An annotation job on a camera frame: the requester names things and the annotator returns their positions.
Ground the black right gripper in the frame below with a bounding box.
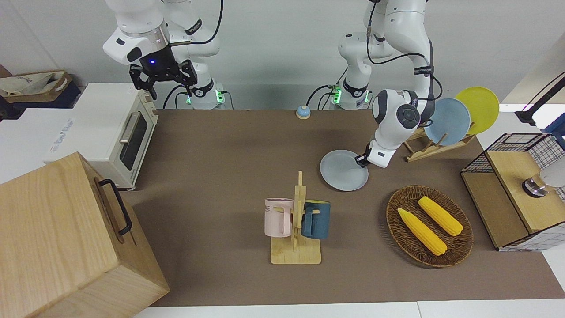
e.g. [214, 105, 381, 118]
[129, 44, 198, 100]

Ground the gray plate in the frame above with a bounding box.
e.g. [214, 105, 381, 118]
[320, 150, 369, 192]

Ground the wooden plate rack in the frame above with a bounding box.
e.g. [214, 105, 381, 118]
[404, 126, 476, 163]

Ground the blue plate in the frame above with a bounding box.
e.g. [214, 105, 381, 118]
[424, 98, 471, 147]

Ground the yellow plate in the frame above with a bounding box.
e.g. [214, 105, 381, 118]
[455, 87, 500, 135]

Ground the white toaster oven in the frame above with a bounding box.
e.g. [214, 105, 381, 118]
[44, 83, 159, 191]

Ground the dark blue mug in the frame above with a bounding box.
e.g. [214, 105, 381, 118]
[301, 200, 331, 240]

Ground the brown wicker basket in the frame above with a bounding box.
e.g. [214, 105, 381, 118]
[386, 185, 474, 269]

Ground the yellow corn cob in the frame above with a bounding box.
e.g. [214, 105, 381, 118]
[418, 196, 463, 237]
[397, 208, 448, 256]

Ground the dark blue bin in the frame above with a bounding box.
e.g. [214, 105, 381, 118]
[55, 82, 82, 109]

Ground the pink mug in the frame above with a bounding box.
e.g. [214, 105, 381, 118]
[264, 198, 294, 238]

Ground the cardboard box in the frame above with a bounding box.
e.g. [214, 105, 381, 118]
[0, 70, 73, 104]

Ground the brown table mat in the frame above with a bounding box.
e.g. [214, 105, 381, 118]
[119, 109, 565, 307]

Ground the wooden mug rack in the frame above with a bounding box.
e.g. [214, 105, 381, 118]
[270, 171, 322, 265]

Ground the white bag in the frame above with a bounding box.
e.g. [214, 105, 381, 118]
[0, 73, 61, 97]

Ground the white metal-rimmed cup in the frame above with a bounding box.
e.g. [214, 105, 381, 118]
[522, 160, 565, 198]

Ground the blue object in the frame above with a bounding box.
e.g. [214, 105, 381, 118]
[544, 114, 565, 148]

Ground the light wooden box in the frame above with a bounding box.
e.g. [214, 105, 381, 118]
[0, 151, 170, 318]

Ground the black base cable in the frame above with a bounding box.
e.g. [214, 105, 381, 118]
[306, 82, 343, 110]
[162, 85, 188, 110]

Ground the toaster oven door handle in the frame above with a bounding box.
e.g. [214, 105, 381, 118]
[119, 111, 143, 144]

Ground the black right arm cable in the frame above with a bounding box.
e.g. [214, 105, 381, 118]
[169, 0, 224, 46]

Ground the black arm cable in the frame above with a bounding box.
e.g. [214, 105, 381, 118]
[169, 0, 224, 46]
[365, 0, 443, 101]

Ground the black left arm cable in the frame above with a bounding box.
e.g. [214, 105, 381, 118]
[365, 0, 443, 101]

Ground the black box handle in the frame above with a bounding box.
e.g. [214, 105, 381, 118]
[98, 178, 133, 236]

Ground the wire and wood shelf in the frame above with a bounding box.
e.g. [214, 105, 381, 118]
[460, 132, 565, 252]

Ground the black camera stand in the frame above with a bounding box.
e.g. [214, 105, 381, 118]
[514, 72, 565, 126]

